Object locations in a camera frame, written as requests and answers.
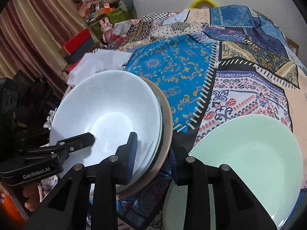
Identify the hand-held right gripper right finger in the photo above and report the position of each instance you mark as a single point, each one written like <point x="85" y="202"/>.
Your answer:
<point x="173" y="165"/>

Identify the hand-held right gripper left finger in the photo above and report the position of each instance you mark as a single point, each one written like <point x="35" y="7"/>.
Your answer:
<point x="132" y="153"/>

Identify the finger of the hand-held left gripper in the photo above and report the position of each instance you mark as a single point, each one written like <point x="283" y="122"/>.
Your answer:
<point x="76" y="142"/>
<point x="33" y="136"/>

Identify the mint green bowl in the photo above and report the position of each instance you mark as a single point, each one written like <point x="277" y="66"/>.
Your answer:
<point x="154" y="153"/>

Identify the pink bowl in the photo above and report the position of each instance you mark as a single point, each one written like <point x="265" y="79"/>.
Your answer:
<point x="169" y="129"/>

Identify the white plate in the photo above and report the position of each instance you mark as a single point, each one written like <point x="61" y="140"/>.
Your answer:
<point x="175" y="207"/>

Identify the white bowl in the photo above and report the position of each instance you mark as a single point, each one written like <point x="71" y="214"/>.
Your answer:
<point x="108" y="105"/>

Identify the mint green plate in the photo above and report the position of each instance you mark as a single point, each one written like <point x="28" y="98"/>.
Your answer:
<point x="244" y="153"/>

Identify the person's left hand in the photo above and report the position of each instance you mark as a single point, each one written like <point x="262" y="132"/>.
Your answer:
<point x="31" y="195"/>

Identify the red flat box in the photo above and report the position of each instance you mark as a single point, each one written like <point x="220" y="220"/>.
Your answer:
<point x="72" y="68"/>

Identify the white cloth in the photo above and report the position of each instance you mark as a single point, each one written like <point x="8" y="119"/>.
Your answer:
<point x="100" y="64"/>

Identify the patchwork blanket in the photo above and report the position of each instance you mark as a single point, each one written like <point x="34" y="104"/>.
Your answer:
<point x="168" y="71"/>

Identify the grey box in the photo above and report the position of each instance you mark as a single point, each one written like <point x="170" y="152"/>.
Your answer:
<point x="81" y="51"/>

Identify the brown striped curtain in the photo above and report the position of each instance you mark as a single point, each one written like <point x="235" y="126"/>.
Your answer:
<point x="31" y="28"/>

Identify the pink bunny toy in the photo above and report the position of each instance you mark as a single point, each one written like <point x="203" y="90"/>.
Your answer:
<point x="106" y="28"/>

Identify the pile of boxes and papers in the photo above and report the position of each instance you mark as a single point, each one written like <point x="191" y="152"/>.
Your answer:
<point x="96" y="4"/>

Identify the grey neck pillow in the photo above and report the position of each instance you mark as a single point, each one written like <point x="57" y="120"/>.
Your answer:
<point x="127" y="0"/>

